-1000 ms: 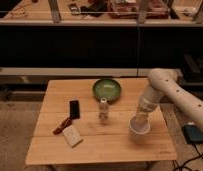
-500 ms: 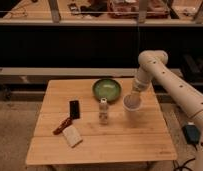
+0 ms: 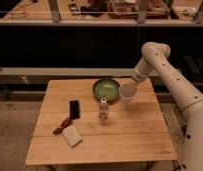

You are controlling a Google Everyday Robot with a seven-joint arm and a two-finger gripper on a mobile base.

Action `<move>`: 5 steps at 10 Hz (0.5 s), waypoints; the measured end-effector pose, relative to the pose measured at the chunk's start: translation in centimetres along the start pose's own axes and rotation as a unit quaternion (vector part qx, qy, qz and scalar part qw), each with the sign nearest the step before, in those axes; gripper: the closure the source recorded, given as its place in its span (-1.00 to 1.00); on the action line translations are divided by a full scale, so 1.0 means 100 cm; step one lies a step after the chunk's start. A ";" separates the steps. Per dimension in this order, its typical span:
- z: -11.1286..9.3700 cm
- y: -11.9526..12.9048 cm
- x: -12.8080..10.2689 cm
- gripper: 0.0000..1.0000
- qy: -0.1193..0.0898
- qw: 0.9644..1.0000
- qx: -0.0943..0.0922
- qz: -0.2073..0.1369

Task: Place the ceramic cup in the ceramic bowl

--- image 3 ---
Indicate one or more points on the white ceramic cup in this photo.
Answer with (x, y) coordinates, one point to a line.
(128, 91)

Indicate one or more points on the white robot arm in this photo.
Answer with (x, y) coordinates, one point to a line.
(186, 95)

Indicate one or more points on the green ceramic bowl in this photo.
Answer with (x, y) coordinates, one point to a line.
(106, 88)

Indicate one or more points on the small clear plastic bottle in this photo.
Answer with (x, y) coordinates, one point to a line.
(103, 111)

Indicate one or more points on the black phone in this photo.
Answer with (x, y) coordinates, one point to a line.
(74, 109)

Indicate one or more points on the wooden table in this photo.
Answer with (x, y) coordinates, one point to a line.
(136, 131)

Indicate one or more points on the long metal workbench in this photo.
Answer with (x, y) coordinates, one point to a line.
(50, 39)

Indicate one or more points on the red handled tool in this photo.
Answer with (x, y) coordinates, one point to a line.
(67, 122)

